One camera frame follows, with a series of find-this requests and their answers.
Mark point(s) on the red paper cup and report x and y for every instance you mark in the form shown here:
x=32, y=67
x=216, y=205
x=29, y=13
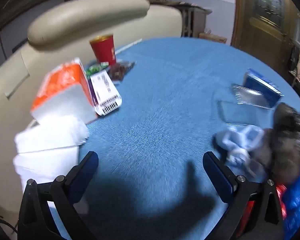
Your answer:
x=103, y=51

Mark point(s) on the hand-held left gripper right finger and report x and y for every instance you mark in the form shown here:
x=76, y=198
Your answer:
x=216, y=172

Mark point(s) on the dark red snack packet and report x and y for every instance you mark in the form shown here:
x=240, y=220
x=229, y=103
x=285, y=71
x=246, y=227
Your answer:
x=118, y=70

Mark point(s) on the white straw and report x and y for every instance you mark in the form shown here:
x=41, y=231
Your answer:
x=128, y=46

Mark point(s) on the wooden slatted cabinet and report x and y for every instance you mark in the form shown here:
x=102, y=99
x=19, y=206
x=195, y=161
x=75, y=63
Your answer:
x=192, y=17

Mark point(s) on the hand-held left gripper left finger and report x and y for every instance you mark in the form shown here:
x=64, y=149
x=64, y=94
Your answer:
x=84, y=171

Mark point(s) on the wooden stained glass door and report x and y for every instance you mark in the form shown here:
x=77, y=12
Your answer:
x=265, y=12

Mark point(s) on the clear plastic box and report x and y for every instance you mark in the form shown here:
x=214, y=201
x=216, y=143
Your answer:
x=250, y=97

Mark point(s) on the purple and white box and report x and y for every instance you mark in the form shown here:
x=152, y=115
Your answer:
x=106, y=92

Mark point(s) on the green snack packet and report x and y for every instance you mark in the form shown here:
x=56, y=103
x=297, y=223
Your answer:
x=96, y=68

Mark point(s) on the flat white tissue sheets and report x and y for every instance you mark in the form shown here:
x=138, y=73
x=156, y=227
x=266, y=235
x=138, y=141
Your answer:
x=47, y=140

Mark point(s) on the blue tablecloth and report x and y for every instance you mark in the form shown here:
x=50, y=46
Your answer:
x=165, y=92

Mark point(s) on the blue box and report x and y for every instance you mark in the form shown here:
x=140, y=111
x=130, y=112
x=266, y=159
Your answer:
x=261, y=85

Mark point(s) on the orange tissue pack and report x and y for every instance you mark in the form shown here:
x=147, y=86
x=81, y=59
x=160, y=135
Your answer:
x=62, y=85

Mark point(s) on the brown cardboard box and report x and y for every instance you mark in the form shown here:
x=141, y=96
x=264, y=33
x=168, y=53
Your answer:
x=213, y=37

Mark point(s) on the beige leather sofa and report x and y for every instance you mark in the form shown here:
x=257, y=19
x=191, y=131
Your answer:
x=12, y=80

